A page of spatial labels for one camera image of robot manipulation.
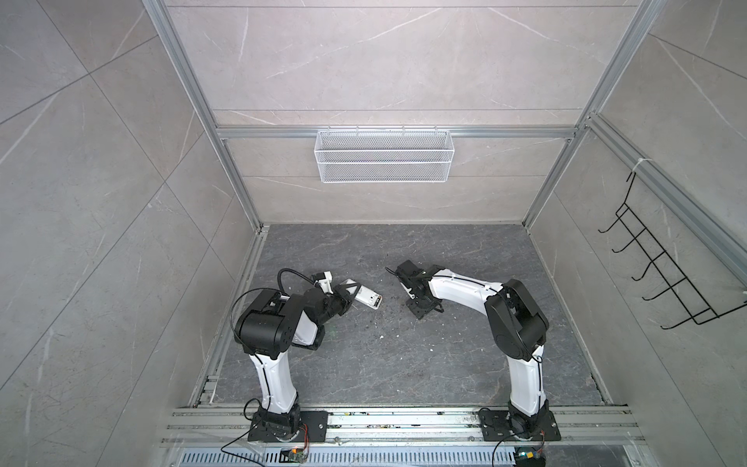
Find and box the white remote control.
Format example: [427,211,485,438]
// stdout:
[351,282,382,309]

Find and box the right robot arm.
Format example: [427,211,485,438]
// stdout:
[390,260,551,439]

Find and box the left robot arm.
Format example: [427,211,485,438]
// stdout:
[233,280,363,438]

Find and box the left green circuit board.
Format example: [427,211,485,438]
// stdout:
[280,448,309,464]

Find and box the green circuit board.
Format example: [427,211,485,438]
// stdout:
[514,447,547,467]
[280,448,309,464]

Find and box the right green circuit board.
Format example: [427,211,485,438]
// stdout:
[514,447,547,467]

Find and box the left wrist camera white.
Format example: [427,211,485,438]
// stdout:
[311,270,333,294]

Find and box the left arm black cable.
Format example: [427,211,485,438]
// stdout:
[276,267,316,296]

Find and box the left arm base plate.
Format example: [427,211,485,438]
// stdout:
[247,410,330,443]

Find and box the white wire mesh basket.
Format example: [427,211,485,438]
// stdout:
[314,130,455,184]

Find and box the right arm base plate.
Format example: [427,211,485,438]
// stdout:
[477,408,562,442]

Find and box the aluminium mounting rail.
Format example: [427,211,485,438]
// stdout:
[157,406,646,448]

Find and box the white cable tie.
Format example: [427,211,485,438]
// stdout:
[631,158,654,173]

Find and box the black wire hook rack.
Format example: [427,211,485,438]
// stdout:
[597,171,746,331]

